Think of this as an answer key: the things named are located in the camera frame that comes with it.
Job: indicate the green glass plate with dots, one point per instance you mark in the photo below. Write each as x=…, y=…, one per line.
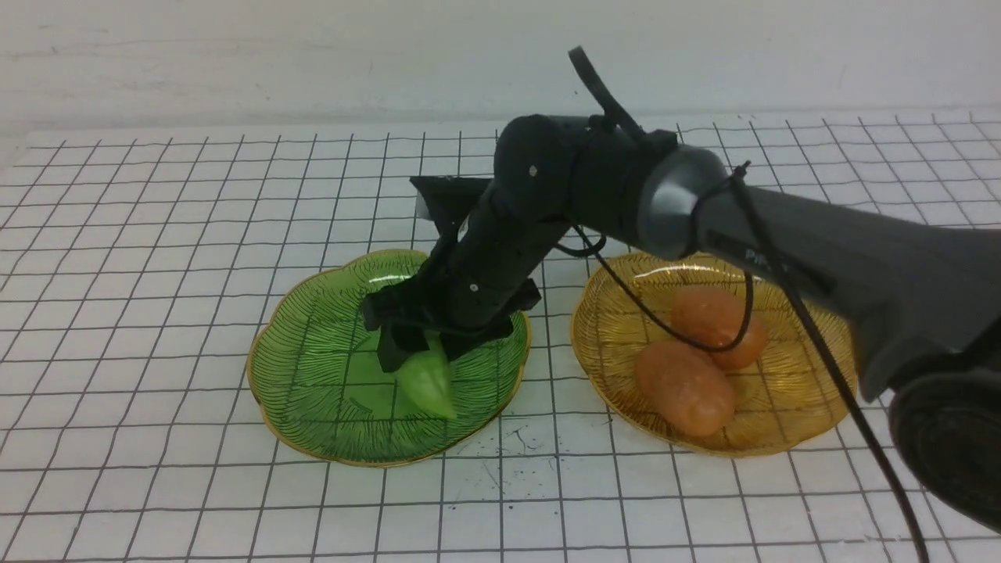
x=314, y=372

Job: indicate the checkered white tablecloth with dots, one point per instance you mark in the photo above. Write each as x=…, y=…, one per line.
x=137, y=268

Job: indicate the amber glass plate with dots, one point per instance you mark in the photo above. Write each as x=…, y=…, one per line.
x=785, y=398

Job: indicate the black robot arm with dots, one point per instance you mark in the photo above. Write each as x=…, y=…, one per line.
x=922, y=303

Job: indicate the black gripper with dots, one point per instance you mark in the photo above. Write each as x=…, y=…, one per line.
x=469, y=288

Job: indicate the brown potato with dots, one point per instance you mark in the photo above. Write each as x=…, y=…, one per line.
x=712, y=317
x=685, y=387

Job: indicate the green gourd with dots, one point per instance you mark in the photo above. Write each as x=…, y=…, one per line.
x=424, y=379

